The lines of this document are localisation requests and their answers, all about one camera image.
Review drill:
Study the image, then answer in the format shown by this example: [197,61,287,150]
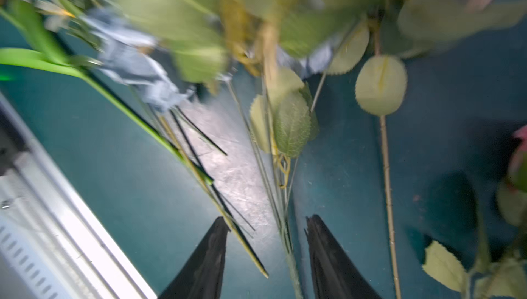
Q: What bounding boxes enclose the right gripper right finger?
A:
[305,215,380,298]

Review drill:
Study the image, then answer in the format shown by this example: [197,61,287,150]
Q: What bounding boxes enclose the small pink rosebud stem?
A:
[420,123,526,298]

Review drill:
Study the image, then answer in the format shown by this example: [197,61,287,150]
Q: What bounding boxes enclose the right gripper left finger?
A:
[159,217,229,299]

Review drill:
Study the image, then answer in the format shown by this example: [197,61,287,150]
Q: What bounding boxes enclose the blue hydrangea bunch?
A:
[77,0,527,299]

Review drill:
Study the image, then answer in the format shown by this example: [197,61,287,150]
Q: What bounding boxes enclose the aluminium rail front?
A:
[1,98,156,298]

